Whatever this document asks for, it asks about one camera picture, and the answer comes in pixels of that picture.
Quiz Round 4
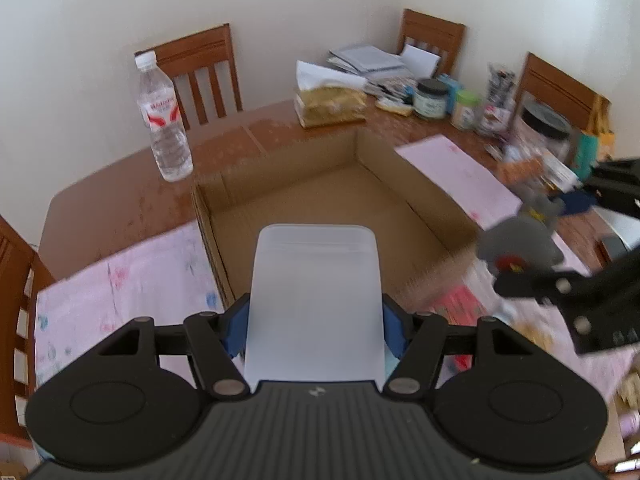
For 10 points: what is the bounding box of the stack of papers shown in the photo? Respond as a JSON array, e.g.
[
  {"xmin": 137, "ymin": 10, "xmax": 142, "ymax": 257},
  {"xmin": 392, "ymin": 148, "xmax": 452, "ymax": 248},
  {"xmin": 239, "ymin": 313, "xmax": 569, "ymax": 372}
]
[{"xmin": 326, "ymin": 44, "xmax": 440, "ymax": 92}]

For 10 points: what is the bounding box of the gold tissue pack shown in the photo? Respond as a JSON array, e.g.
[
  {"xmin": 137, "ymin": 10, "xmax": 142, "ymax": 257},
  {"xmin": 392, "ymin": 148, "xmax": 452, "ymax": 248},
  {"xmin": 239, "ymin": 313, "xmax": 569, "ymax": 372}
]
[{"xmin": 294, "ymin": 61, "xmax": 367, "ymax": 129}]

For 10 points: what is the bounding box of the pink floral tablecloth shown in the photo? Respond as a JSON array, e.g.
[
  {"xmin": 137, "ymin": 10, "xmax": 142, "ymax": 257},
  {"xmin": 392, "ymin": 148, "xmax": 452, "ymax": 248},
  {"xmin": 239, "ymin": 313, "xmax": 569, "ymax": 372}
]
[{"xmin": 35, "ymin": 136, "xmax": 639, "ymax": 400}]

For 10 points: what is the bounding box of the wooden chair left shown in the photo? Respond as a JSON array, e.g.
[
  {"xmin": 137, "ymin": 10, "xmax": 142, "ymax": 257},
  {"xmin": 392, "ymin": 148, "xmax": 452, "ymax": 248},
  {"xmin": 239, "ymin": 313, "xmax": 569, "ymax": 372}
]
[{"xmin": 1, "ymin": 221, "xmax": 54, "ymax": 448}]

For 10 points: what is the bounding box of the black lid glass jar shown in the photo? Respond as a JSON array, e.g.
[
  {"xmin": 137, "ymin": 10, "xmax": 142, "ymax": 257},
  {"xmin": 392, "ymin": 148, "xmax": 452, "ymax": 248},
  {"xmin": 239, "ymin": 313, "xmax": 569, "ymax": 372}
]
[{"xmin": 413, "ymin": 78, "xmax": 449, "ymax": 119}]

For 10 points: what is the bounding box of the clear water bottle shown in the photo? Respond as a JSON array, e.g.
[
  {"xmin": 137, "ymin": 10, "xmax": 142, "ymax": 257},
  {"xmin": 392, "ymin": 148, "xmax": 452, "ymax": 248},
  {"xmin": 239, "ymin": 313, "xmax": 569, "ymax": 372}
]
[{"xmin": 134, "ymin": 50, "xmax": 193, "ymax": 182}]

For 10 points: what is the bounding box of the wooden chair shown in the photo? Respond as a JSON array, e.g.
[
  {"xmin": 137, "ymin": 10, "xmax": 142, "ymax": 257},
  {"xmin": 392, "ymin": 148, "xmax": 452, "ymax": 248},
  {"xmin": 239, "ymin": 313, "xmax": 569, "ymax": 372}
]
[
  {"xmin": 514, "ymin": 52, "xmax": 610, "ymax": 133},
  {"xmin": 1, "ymin": 221, "xmax": 54, "ymax": 448},
  {"xmin": 151, "ymin": 23, "xmax": 243, "ymax": 126}
]

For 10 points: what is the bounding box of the white plastic bottle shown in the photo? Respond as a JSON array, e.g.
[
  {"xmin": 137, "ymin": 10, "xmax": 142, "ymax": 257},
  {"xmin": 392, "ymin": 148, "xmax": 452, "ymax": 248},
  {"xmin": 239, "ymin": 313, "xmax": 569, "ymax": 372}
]
[{"xmin": 244, "ymin": 224, "xmax": 385, "ymax": 386}]

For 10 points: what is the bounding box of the wooden chair far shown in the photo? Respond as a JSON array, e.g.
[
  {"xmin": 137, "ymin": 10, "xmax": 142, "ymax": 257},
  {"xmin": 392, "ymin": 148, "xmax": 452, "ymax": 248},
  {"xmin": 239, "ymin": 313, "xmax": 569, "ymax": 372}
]
[{"xmin": 151, "ymin": 23, "xmax": 243, "ymax": 126}]

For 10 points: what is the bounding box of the green lid small jar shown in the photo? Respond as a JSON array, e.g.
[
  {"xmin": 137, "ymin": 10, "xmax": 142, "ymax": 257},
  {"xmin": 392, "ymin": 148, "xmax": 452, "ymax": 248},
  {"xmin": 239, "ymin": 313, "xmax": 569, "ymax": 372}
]
[{"xmin": 450, "ymin": 89, "xmax": 480, "ymax": 131}]

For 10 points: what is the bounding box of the wooden chair corner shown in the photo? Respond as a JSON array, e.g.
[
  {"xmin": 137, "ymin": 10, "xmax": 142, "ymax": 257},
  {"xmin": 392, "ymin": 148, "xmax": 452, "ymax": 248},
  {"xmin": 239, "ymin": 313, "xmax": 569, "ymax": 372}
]
[{"xmin": 396, "ymin": 9, "xmax": 466, "ymax": 76}]

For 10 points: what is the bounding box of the grey toy animal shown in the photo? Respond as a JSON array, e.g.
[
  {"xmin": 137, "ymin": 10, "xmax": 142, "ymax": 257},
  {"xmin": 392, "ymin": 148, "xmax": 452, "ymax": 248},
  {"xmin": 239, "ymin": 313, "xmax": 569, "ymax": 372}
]
[{"xmin": 476, "ymin": 191, "xmax": 564, "ymax": 276}]

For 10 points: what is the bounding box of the pen holder with pens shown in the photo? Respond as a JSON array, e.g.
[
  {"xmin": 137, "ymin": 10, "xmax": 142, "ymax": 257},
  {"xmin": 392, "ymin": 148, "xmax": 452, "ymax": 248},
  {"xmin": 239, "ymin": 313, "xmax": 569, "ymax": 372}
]
[{"xmin": 480, "ymin": 63, "xmax": 516, "ymax": 136}]

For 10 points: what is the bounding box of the wooden chair right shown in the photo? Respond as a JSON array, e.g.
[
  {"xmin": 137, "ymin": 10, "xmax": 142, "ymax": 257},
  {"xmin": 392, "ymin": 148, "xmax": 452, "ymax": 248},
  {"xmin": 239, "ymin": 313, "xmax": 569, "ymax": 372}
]
[{"xmin": 514, "ymin": 52, "xmax": 610, "ymax": 133}]

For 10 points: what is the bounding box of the teal box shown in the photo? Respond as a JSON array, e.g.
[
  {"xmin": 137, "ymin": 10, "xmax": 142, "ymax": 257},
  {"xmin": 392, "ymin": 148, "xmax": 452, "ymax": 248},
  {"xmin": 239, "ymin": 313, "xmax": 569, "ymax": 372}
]
[{"xmin": 572, "ymin": 131, "xmax": 615, "ymax": 181}]

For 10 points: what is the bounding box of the large clear plastic jar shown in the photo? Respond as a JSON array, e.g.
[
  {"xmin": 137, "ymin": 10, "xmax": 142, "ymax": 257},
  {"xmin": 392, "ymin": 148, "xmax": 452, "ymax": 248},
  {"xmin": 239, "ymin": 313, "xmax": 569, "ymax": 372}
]
[{"xmin": 511, "ymin": 99, "xmax": 573, "ymax": 162}]

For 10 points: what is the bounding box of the cardboard box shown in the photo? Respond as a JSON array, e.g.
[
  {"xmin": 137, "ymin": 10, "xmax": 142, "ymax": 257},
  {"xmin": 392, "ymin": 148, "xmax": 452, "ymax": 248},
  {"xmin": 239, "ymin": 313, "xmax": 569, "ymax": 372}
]
[{"xmin": 192, "ymin": 129, "xmax": 480, "ymax": 311}]

